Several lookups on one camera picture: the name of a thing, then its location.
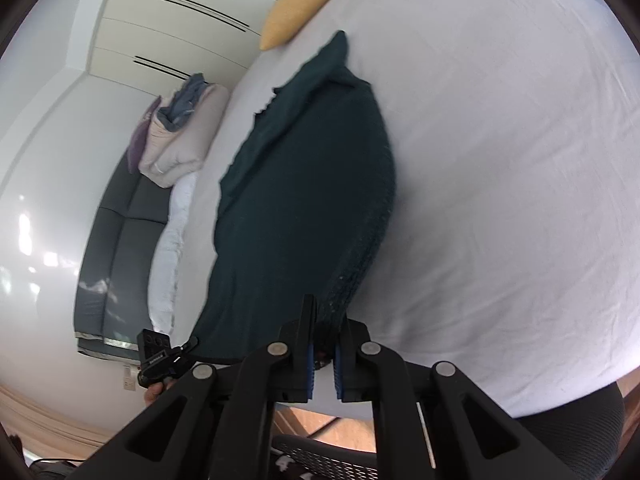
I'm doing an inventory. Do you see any cream wardrobe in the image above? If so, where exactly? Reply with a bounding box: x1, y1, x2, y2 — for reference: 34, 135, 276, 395
87, 0, 286, 99

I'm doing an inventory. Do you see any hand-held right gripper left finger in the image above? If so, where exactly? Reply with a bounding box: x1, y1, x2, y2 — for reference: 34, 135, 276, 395
90, 294, 319, 480

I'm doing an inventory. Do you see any purple pillow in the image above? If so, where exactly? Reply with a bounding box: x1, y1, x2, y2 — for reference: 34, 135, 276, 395
126, 97, 163, 175

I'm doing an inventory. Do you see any folded beige duvet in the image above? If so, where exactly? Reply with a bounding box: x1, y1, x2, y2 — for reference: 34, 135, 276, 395
137, 82, 232, 190

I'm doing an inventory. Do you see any bed with white sheet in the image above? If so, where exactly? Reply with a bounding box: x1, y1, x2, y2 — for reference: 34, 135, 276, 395
147, 0, 640, 419

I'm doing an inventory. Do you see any yellow pillow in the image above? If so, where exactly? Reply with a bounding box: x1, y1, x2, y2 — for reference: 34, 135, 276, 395
259, 0, 346, 52

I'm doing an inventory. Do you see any grey padded headboard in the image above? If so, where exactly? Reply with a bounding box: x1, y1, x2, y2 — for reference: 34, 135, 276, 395
73, 152, 174, 362

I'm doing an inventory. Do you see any person's left hand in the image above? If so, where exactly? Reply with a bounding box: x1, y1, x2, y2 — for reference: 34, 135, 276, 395
142, 379, 177, 407

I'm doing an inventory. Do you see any dark green sweater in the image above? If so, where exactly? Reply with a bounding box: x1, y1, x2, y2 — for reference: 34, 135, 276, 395
191, 30, 399, 367

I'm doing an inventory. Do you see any black mesh office chair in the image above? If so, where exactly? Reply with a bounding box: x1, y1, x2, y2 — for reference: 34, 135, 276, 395
270, 375, 627, 480

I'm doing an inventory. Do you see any white quilt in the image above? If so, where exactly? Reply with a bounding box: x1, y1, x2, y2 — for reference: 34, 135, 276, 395
148, 170, 199, 337

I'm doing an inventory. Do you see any crumpled blue-grey cloth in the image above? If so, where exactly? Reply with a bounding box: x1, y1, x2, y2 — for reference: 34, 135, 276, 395
159, 73, 211, 133

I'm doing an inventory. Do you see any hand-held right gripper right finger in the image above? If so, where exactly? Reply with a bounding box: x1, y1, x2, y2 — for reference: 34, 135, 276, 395
332, 317, 587, 480

